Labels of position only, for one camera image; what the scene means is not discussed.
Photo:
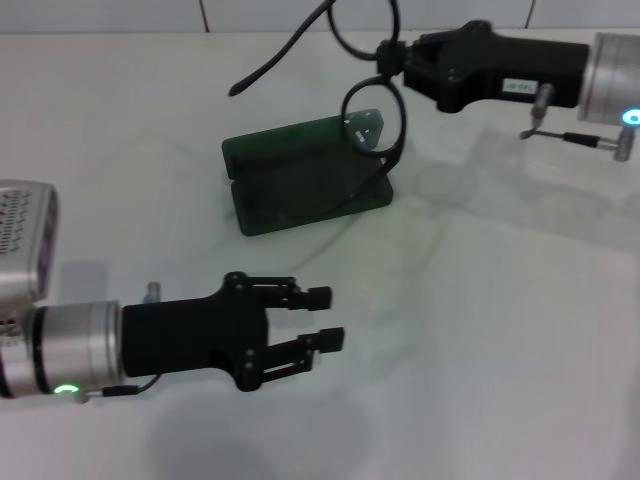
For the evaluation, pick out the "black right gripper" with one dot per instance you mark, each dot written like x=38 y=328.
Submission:
x=510 y=70

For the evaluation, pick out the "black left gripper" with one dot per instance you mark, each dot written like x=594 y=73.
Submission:
x=200 y=335

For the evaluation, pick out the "black round-framed glasses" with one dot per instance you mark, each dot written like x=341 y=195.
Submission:
x=270 y=65

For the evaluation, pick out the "green glasses case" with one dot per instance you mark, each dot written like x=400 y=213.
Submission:
x=280 y=142

